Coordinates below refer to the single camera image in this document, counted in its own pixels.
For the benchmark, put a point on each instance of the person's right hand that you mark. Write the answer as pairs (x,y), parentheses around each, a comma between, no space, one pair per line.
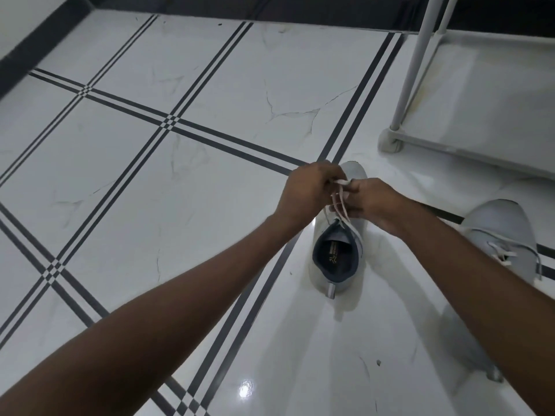
(373,203)

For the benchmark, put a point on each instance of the person's left hand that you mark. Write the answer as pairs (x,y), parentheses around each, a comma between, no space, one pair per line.
(303,192)

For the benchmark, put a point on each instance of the person's right fingers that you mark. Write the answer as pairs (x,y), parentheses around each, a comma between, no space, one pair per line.
(349,201)

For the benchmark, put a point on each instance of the person's left fingers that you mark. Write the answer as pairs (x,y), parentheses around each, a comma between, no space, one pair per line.
(334,179)

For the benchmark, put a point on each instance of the white shoelace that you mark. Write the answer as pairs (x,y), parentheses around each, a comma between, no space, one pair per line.
(342,207)

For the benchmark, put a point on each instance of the person's right forearm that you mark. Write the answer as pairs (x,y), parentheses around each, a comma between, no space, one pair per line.
(485,294)

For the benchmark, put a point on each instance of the person's left forearm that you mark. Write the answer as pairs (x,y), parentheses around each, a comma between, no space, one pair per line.
(143,316)

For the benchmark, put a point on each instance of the grey sneaker with dark insole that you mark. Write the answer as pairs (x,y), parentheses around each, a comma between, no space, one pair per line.
(340,255)

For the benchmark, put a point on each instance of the white shoe rack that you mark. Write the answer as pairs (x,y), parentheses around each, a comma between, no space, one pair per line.
(455,90)

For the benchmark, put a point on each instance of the grey laced sneaker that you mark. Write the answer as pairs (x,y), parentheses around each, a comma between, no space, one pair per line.
(505,238)

